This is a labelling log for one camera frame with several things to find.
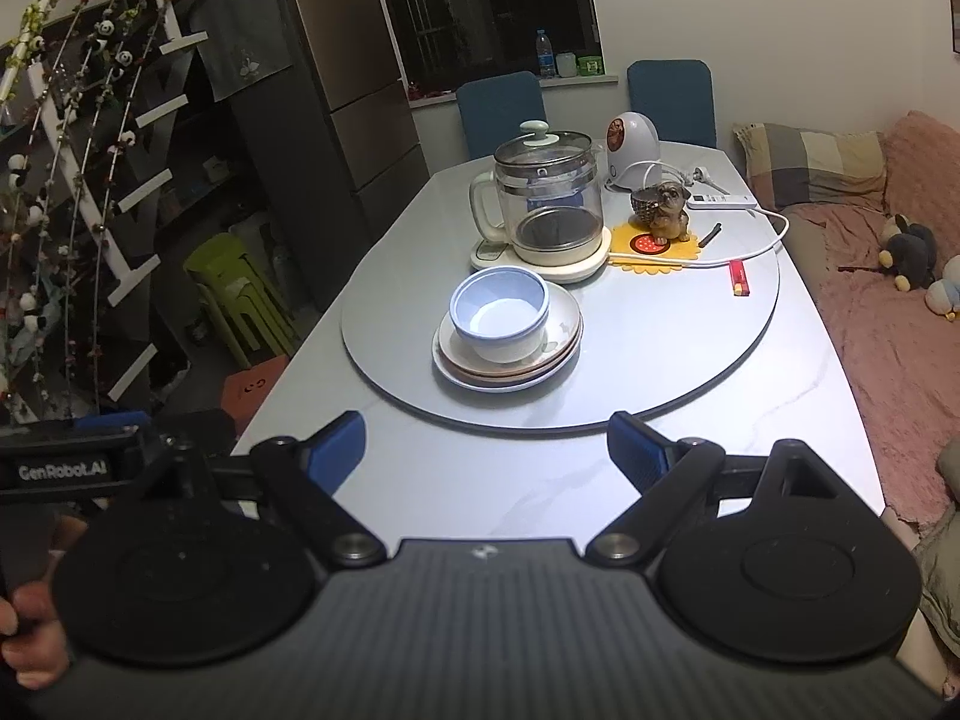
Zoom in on round grey lazy susan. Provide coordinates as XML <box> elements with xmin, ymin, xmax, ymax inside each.
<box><xmin>342</xmin><ymin>197</ymin><xmax>781</xmax><ymax>433</ymax></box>

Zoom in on brown dog figurine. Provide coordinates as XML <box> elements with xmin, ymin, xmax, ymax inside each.
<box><xmin>631</xmin><ymin>181</ymin><xmax>690</xmax><ymax>242</ymax></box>

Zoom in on cream kettle base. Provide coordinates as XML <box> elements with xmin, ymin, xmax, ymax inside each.
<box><xmin>470</xmin><ymin>227</ymin><xmax>612</xmax><ymax>286</ymax></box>

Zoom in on blue plush toy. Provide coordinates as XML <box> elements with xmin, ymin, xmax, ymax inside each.
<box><xmin>924</xmin><ymin>255</ymin><xmax>960</xmax><ymax>322</ymax></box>

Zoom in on white round appliance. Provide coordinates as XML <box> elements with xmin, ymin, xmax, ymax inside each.
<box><xmin>605</xmin><ymin>112</ymin><xmax>662</xmax><ymax>192</ymax></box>

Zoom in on person's left hand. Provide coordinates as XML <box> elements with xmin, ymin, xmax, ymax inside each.
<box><xmin>2</xmin><ymin>580</ymin><xmax>70</xmax><ymax>691</ymax></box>

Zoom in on black plush toy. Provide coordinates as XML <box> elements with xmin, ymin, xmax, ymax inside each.
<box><xmin>832</xmin><ymin>215</ymin><xmax>937</xmax><ymax>293</ymax></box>

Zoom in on green stacked stools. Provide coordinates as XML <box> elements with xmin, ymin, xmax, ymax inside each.
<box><xmin>182</xmin><ymin>232</ymin><xmax>299</xmax><ymax>369</ymax></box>

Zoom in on yellow scalloped mat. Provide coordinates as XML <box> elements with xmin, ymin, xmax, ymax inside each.
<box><xmin>608</xmin><ymin>223</ymin><xmax>700</xmax><ymax>275</ymax></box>

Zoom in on plastic water bottle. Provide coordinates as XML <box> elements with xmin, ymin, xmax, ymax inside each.
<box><xmin>535</xmin><ymin>29</ymin><xmax>556</xmax><ymax>78</ymax></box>

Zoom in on blue chair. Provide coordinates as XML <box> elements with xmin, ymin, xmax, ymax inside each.
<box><xmin>455</xmin><ymin>71</ymin><xmax>547</xmax><ymax>160</ymax></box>
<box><xmin>626</xmin><ymin>59</ymin><xmax>718</xmax><ymax>148</ymax></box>

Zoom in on right blue chair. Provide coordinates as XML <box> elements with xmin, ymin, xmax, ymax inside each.
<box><xmin>626</xmin><ymin>59</ymin><xmax>718</xmax><ymax>148</ymax></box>

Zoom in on grey leaf white plate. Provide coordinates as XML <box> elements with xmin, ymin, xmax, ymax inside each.
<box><xmin>436</xmin><ymin>291</ymin><xmax>586</xmax><ymax>391</ymax></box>

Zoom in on black pen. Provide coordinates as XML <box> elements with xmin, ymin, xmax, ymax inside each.
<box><xmin>698</xmin><ymin>223</ymin><xmax>722</xmax><ymax>249</ymax></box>

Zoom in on glass electric kettle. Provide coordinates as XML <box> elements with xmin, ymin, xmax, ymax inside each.
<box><xmin>469</xmin><ymin>121</ymin><xmax>605</xmax><ymax>265</ymax></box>

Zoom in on white power cable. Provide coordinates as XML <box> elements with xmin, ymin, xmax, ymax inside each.
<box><xmin>607</xmin><ymin>164</ymin><xmax>793</xmax><ymax>267</ymax></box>

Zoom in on dark refrigerator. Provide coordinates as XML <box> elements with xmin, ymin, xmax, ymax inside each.
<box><xmin>231</xmin><ymin>0</ymin><xmax>430</xmax><ymax>309</ymax></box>

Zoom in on white staircase shelf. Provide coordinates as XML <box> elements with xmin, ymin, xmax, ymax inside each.
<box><xmin>2</xmin><ymin>0</ymin><xmax>206</xmax><ymax>422</ymax></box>

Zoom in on red lighter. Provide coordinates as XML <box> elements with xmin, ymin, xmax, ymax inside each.
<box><xmin>727</xmin><ymin>260</ymin><xmax>750</xmax><ymax>298</ymax></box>

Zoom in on green jacket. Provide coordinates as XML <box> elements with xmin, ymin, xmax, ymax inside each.
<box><xmin>913</xmin><ymin>437</ymin><xmax>960</xmax><ymax>658</ymax></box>

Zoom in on light blue bowl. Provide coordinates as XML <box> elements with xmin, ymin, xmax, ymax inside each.
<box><xmin>448</xmin><ymin>265</ymin><xmax>550</xmax><ymax>343</ymax></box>

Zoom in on white bowl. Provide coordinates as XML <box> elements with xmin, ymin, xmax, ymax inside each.
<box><xmin>464</xmin><ymin>314</ymin><xmax>547</xmax><ymax>364</ymax></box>

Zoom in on green box on sill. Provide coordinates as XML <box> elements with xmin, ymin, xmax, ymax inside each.
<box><xmin>578</xmin><ymin>55</ymin><xmax>605</xmax><ymax>76</ymax></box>

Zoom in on left blue chair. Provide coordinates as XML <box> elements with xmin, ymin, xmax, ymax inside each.
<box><xmin>455</xmin><ymin>71</ymin><xmax>547</xmax><ymax>160</ymax></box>

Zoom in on plaid pillow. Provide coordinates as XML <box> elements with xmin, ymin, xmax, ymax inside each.
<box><xmin>732</xmin><ymin>124</ymin><xmax>887</xmax><ymax>211</ymax></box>

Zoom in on pink flower white plate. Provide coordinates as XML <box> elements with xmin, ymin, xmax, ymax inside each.
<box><xmin>431</xmin><ymin>317</ymin><xmax>583</xmax><ymax>394</ymax></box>

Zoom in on orange cardboard box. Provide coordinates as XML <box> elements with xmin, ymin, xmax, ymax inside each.
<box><xmin>220</xmin><ymin>355</ymin><xmax>290</xmax><ymax>436</ymax></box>

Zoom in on white jar on sill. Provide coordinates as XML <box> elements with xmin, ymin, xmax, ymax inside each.
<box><xmin>555</xmin><ymin>52</ymin><xmax>578</xmax><ymax>78</ymax></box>

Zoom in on brown rimmed white plate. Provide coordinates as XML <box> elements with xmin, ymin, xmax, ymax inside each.
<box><xmin>436</xmin><ymin>280</ymin><xmax>584</xmax><ymax>382</ymax></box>

